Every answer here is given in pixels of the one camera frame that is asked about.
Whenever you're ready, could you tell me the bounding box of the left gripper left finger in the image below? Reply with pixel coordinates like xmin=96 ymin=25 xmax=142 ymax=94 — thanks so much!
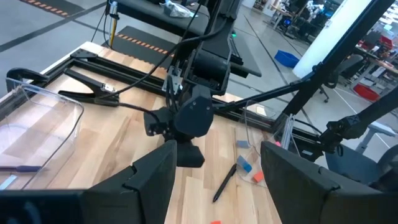
xmin=0 ymin=139 xmax=178 ymax=224

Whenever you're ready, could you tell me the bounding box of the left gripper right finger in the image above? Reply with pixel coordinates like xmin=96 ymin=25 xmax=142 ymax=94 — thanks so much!
xmin=260 ymin=141 xmax=398 ymax=224

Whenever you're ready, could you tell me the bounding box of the grey chair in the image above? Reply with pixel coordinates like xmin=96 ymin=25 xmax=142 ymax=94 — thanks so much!
xmin=325 ymin=144 xmax=398 ymax=187

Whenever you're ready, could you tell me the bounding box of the clear plastic bin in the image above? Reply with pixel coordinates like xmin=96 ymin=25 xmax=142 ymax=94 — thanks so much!
xmin=0 ymin=77 xmax=85 ymax=191
xmin=238 ymin=100 xmax=298 ymax=189

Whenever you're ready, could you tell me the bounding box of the silver mounting bracket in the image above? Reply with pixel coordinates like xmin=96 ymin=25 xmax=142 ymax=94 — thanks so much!
xmin=161 ymin=65 xmax=184 ymax=96

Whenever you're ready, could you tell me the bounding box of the black floor mat orange stripe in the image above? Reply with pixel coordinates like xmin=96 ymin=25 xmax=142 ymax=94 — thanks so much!
xmin=110 ymin=25 xmax=178 ymax=68
xmin=18 ymin=0 xmax=77 ymax=18

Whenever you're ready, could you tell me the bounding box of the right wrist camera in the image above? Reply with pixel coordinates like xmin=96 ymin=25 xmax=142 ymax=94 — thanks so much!
xmin=143 ymin=107 xmax=174 ymax=138

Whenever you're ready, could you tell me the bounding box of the red plastic tub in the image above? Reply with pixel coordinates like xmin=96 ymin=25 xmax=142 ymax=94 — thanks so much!
xmin=353 ymin=83 xmax=382 ymax=102

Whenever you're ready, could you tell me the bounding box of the dark purple pen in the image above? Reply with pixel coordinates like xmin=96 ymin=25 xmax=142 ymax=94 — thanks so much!
xmin=0 ymin=165 xmax=43 ymax=174

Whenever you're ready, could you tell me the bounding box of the black curved clamp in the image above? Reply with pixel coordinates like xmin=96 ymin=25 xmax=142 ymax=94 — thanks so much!
xmin=6 ymin=67 xmax=50 ymax=87

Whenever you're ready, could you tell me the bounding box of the clear plastic bag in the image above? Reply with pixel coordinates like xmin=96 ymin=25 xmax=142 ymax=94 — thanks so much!
xmin=159 ymin=0 xmax=198 ymax=19

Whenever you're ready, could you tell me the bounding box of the black pen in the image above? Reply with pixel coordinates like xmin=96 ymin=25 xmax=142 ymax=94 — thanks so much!
xmin=212 ymin=163 xmax=238 ymax=203

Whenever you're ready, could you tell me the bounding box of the blue plastic tub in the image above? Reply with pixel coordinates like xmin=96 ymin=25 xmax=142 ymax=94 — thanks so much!
xmin=274 ymin=49 xmax=301 ymax=69

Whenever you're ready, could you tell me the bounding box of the black spring clamp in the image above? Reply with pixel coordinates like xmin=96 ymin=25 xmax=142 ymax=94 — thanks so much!
xmin=57 ymin=67 xmax=121 ymax=108

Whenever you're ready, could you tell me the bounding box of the black desk with equipment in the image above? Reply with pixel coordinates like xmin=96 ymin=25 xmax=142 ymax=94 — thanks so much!
xmin=116 ymin=0 xmax=211 ymax=38

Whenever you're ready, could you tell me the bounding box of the background workstation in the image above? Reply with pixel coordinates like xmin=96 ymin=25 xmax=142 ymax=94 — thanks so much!
xmin=269 ymin=0 xmax=330 ymax=41

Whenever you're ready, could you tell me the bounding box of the yellow handled tool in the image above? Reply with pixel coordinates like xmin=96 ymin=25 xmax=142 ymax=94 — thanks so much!
xmin=105 ymin=0 xmax=121 ymax=49

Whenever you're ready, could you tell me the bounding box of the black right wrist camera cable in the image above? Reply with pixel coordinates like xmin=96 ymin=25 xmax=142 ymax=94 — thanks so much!
xmin=118 ymin=101 xmax=162 ymax=124

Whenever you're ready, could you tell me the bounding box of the black keyboard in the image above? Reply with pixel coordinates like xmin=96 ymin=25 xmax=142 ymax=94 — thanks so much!
xmin=229 ymin=29 xmax=246 ymax=66

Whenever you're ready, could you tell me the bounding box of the black office chair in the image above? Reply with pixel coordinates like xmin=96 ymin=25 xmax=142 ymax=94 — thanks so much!
xmin=318 ymin=54 xmax=364 ymax=103

